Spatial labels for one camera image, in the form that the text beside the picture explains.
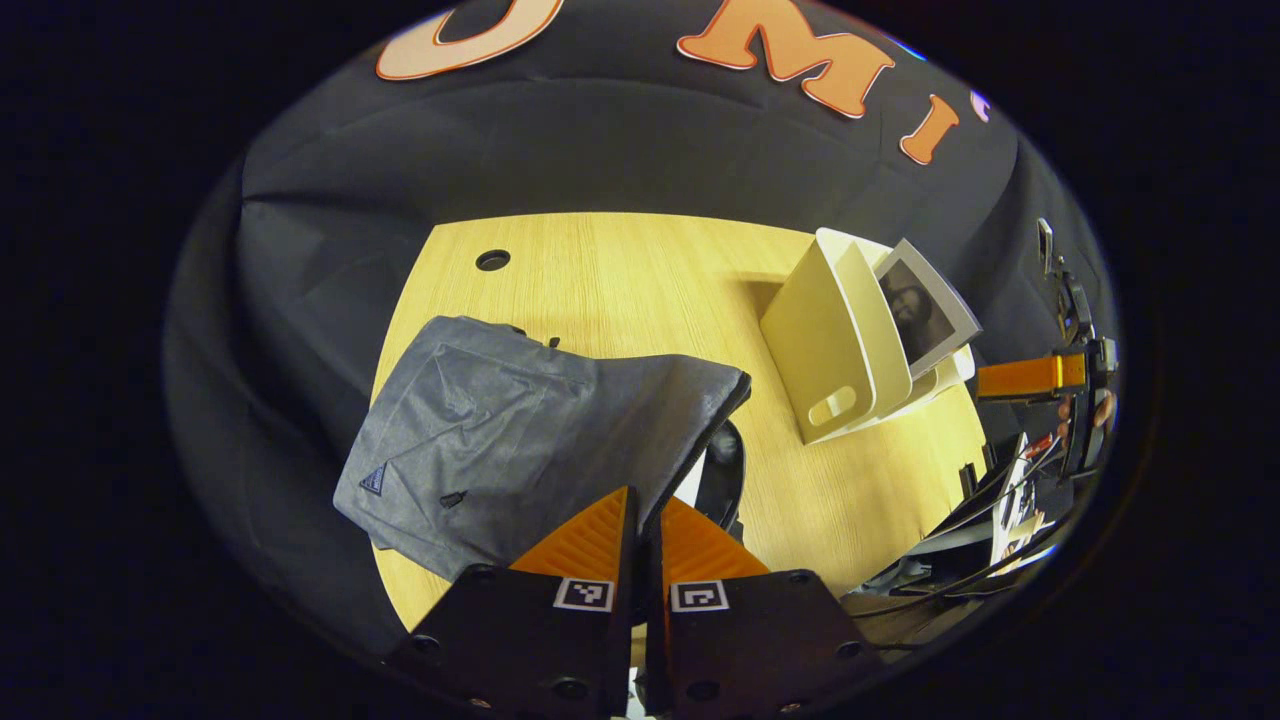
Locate person's dark clothing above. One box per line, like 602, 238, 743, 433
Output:
840, 585, 1001, 651

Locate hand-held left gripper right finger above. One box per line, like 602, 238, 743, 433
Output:
640, 495, 886, 716

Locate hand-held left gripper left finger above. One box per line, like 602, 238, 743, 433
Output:
385, 485, 641, 716

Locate black backdrop cloth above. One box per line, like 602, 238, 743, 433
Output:
165, 0, 1116, 661

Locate grey schoolbag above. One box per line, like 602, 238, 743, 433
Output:
333, 315, 753, 584

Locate cream bookshelf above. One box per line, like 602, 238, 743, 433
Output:
758, 228, 978, 446

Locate white book grey photo cover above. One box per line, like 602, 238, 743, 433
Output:
872, 238, 984, 381

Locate white background desk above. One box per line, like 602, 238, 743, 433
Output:
988, 432, 1061, 576

